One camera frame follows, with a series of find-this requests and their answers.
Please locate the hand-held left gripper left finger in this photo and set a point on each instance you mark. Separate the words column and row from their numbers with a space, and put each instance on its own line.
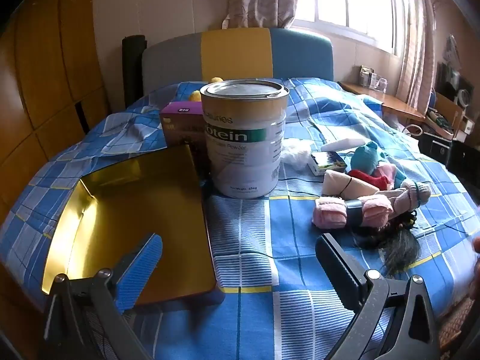
column 138, row 270

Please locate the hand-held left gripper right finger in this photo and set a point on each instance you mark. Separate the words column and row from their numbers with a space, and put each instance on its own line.
column 339, row 266

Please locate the black wig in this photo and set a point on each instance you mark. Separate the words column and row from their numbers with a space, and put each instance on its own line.
column 397, row 247

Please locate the gold tin tray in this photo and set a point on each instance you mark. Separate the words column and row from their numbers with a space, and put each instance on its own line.
column 123, row 210

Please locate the beige stockings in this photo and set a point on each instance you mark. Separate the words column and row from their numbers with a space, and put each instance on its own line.
column 337, row 183

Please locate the red sock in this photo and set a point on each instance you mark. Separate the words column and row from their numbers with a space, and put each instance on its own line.
column 369, row 178

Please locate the small white blue box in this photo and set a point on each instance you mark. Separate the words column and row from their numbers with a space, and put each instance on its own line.
column 326, row 163

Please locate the pink cloth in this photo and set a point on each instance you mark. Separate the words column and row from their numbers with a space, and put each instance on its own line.
column 386, row 172

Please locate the grey pink socks bundle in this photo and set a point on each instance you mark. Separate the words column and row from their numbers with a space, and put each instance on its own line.
column 416, row 193

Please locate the teal sock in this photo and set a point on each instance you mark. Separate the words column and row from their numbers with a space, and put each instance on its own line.
column 363, row 157

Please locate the white tube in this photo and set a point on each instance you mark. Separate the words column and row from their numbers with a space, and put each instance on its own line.
column 343, row 145

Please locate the blue checkered bedsheet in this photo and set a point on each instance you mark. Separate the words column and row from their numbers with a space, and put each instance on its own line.
column 262, row 232

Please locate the purple cardboard box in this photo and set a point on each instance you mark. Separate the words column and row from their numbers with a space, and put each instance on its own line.
column 183, row 127

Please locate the white protein powder can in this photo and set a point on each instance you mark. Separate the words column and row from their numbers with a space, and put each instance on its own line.
column 243, row 150

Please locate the yellow plush toy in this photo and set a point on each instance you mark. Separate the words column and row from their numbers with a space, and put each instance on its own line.
column 195, row 96

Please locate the cluttered shelf unit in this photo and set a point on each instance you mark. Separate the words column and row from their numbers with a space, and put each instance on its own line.
column 450, row 120

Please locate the clear desk organizer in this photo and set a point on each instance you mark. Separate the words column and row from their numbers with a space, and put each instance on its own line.
column 373, row 78

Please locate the black rolled mat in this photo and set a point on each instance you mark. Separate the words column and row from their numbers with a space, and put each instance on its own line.
column 133, row 67

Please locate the wooden wardrobe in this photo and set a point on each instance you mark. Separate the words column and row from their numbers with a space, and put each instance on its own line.
column 48, row 63

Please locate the grey yellow blue headboard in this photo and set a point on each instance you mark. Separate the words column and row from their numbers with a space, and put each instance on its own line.
column 240, row 52

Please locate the bright window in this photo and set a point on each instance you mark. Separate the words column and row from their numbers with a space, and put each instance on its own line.
column 348, row 0

